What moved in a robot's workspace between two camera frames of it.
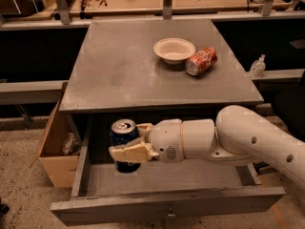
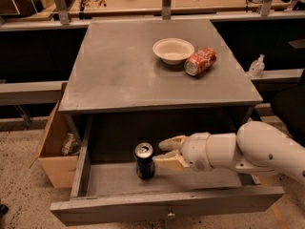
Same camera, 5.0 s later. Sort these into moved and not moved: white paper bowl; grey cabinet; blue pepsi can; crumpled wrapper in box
Moved: blue pepsi can
Not moved: grey cabinet; white paper bowl; crumpled wrapper in box
